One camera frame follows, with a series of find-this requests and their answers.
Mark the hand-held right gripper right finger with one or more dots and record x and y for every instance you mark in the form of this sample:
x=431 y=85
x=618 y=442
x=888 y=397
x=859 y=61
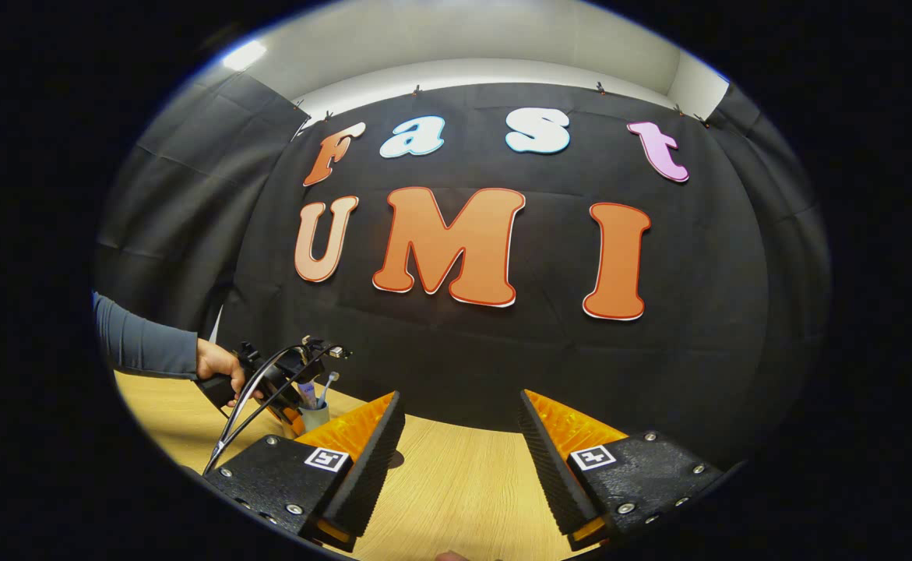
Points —
x=553 y=475

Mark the white toothpaste tube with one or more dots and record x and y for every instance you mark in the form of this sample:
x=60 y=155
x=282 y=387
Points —
x=308 y=393

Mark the black backdrop cloth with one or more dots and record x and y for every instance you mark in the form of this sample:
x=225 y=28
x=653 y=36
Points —
x=440 y=358

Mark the wooden desktop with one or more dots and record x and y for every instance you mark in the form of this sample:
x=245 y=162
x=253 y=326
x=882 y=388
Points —
x=456 y=499

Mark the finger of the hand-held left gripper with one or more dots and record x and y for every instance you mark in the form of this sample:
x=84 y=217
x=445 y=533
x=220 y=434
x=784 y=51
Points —
x=296 y=425

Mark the ceiling light panel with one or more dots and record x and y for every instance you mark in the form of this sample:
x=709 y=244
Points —
x=244 y=54

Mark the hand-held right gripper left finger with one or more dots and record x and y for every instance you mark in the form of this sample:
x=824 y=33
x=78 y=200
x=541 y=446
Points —
x=366 y=475

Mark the dark brown round coaster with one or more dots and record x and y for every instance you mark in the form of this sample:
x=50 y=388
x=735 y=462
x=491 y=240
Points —
x=396 y=460

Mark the white toothbrush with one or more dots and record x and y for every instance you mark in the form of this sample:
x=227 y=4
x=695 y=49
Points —
x=329 y=383

